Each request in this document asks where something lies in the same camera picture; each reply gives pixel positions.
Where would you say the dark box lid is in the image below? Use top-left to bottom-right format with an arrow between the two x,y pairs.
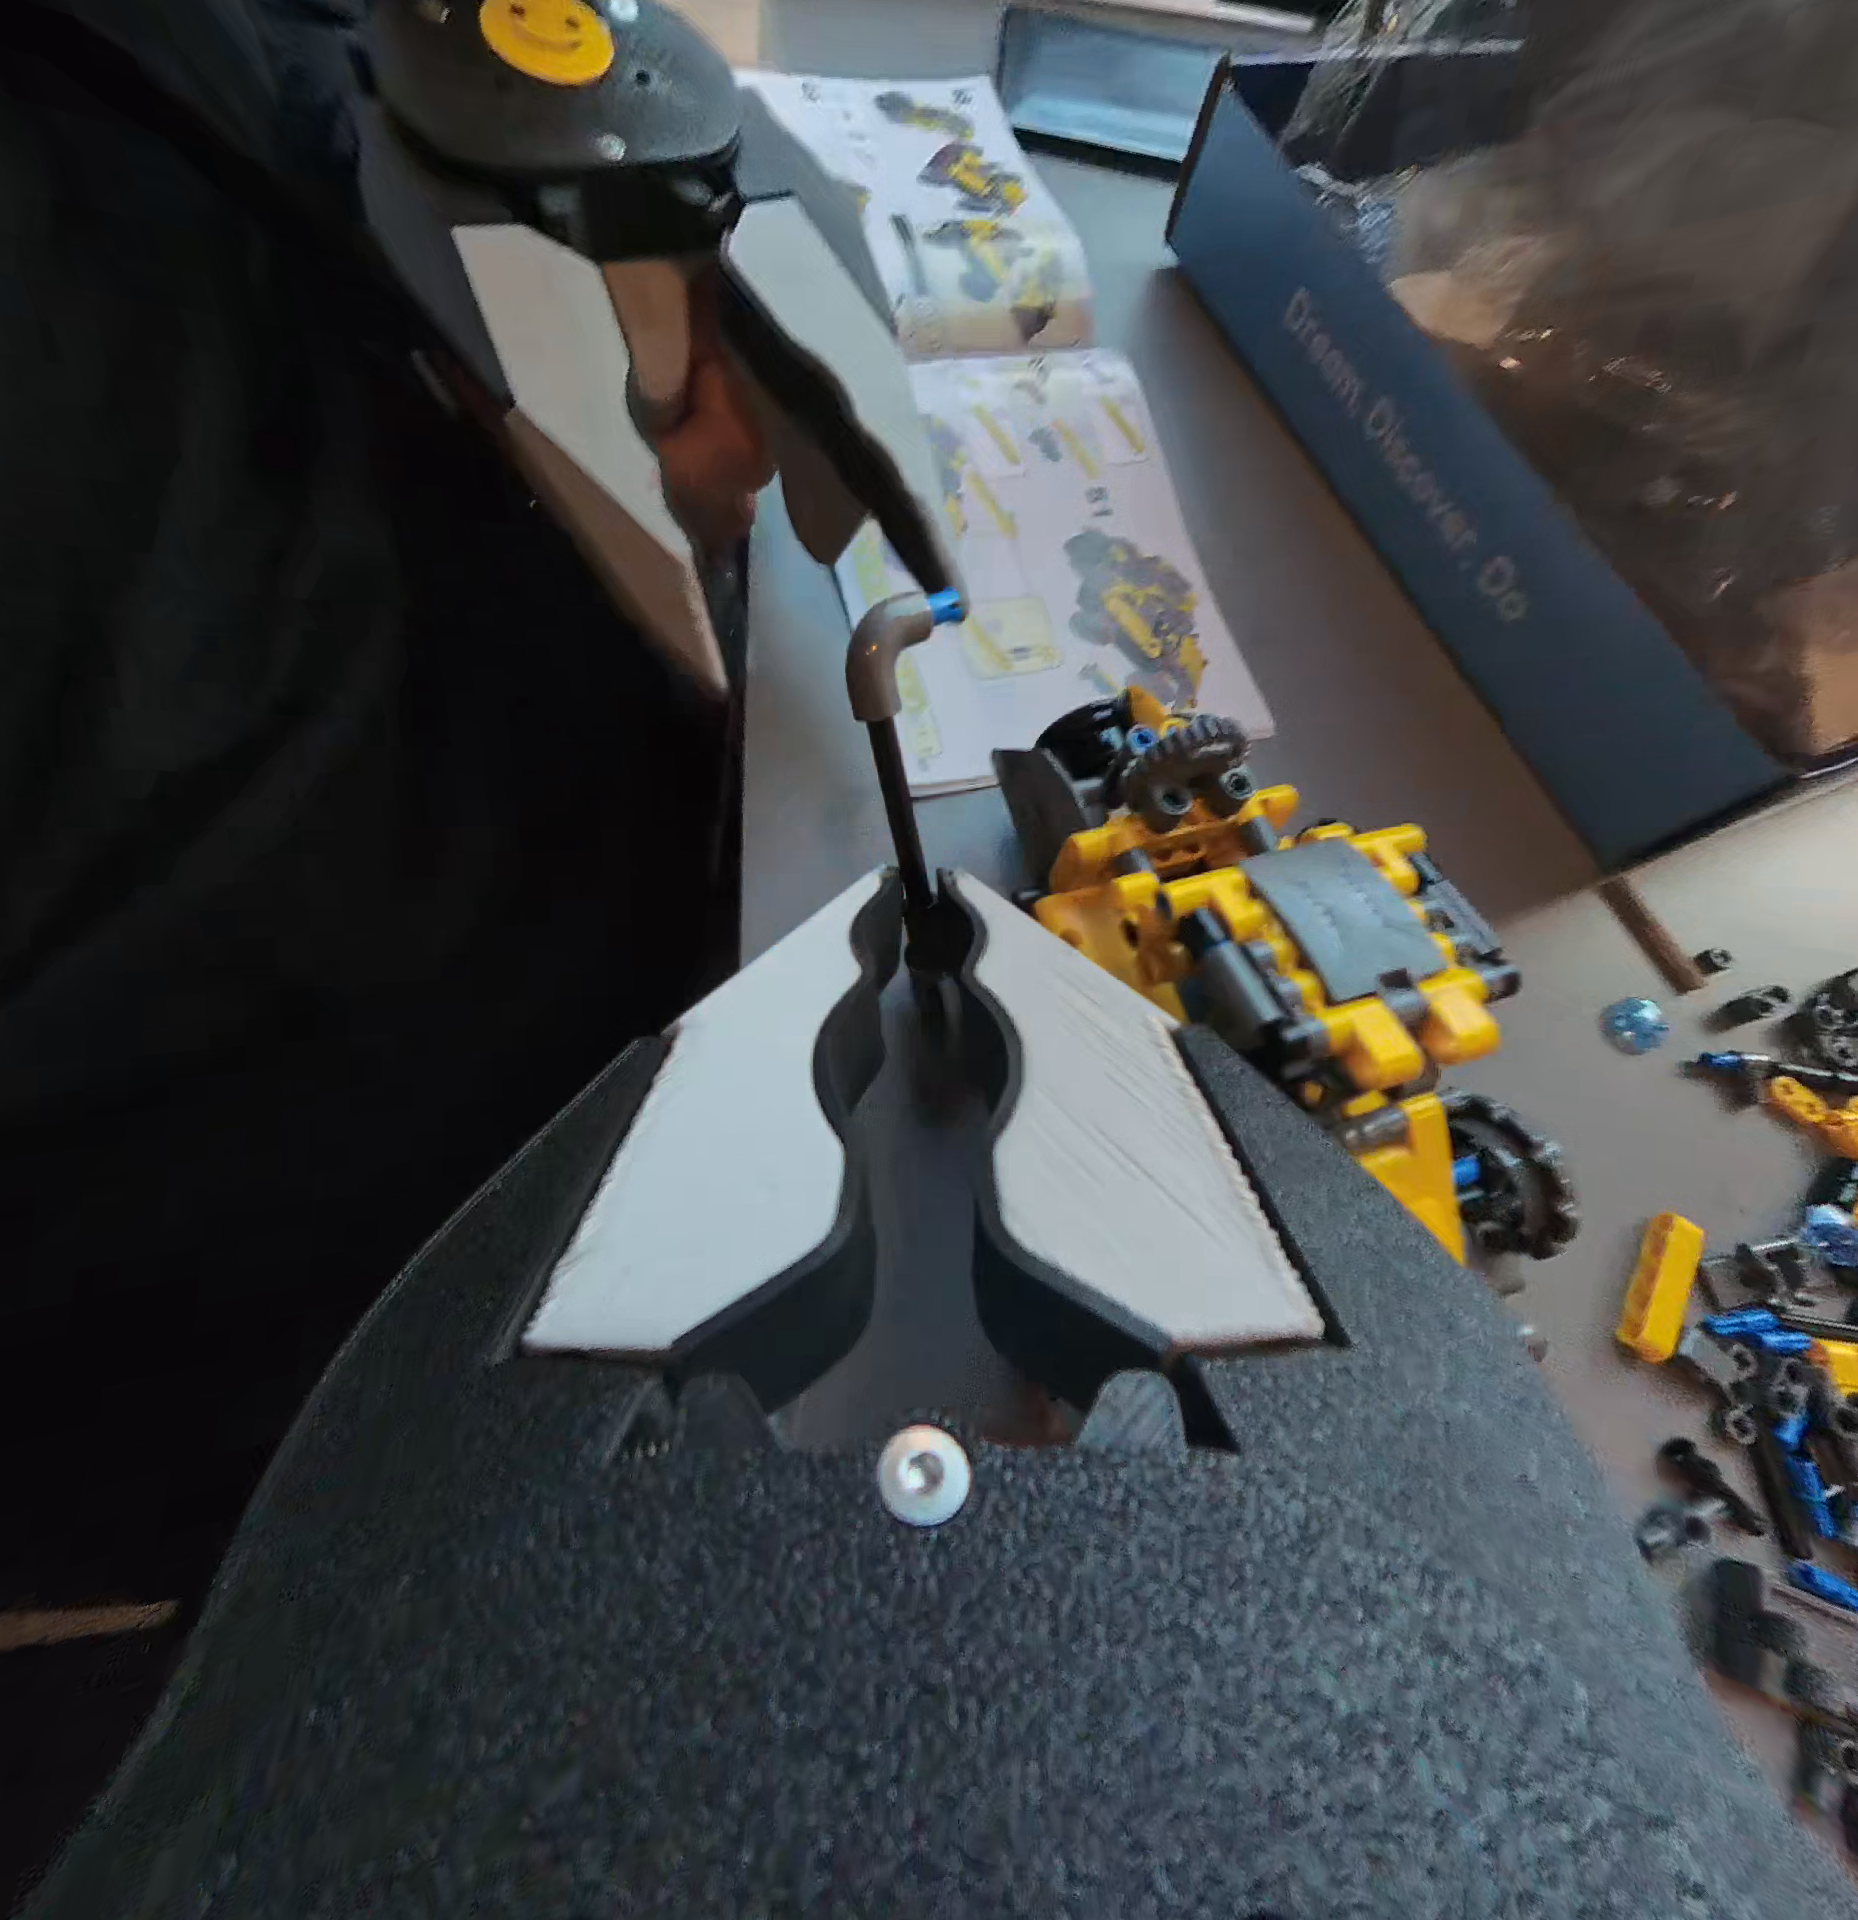
996,0 -> 1277,159

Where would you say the grey desk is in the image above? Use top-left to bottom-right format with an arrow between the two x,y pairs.
727,0 -> 1858,1920

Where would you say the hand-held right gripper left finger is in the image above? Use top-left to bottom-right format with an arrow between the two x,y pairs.
523,866 -> 890,1411

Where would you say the person's left hand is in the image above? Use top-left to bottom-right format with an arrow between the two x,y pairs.
626,258 -> 794,539

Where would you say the blue cardboard box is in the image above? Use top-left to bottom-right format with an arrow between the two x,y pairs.
1161,0 -> 1858,872

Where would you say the black axle with grey elbow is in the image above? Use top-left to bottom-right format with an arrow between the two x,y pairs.
844,589 -> 974,977

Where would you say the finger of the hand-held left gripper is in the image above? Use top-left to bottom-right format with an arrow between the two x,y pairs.
450,221 -> 733,699
717,192 -> 969,607

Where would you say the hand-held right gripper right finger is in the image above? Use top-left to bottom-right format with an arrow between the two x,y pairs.
936,866 -> 1328,1411

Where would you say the pile of small brick parts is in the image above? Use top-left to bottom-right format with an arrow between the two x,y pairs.
1610,960 -> 1858,1803

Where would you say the building instruction booklet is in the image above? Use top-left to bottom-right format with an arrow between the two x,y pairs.
734,67 -> 1277,797

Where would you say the yellow black brick vehicle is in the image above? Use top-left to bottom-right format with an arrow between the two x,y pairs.
993,687 -> 1585,1264

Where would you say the clear plastic bag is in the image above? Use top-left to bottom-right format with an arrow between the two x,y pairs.
1275,0 -> 1858,759

